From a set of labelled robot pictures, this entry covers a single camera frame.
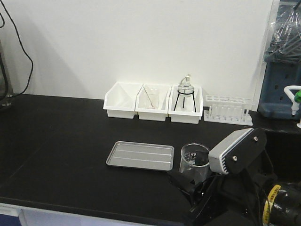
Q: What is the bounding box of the white bin with flask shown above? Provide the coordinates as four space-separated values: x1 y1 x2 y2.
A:
168 85 203 124

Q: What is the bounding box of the silver metal tray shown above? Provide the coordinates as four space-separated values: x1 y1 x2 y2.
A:
106 141 174 171

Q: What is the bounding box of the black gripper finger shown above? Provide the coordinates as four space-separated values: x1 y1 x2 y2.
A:
167 169 200 200

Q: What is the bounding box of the round flask on tripod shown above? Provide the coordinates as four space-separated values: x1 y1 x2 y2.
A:
174 74 197 112

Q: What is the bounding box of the white bin with beaker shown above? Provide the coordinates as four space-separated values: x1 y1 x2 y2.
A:
135 84 172 121

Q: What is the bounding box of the white lab faucet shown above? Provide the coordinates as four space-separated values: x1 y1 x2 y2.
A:
284 85 301 116

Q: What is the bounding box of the small beaker with rod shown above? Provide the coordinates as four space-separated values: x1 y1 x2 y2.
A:
141 86 159 109

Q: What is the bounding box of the empty white storage bin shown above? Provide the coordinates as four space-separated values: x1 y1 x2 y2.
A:
103 82 143 119

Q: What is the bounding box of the clear glass beaker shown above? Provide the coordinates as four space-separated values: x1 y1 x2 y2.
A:
179 143 209 184

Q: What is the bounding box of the blue drying rack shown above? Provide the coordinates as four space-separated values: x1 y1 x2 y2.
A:
258 0 301 121

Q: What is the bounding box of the black power cable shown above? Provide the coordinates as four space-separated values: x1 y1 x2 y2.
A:
0 0 34 97

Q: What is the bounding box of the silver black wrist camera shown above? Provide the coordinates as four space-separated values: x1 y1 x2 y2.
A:
208 128 267 175

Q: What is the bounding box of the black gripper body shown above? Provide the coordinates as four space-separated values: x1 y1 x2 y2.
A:
188 149 277 226

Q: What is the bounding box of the white test tube rack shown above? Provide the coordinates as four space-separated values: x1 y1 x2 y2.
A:
204 95 253 126

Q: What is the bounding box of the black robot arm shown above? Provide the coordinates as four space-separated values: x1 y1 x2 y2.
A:
168 150 301 226

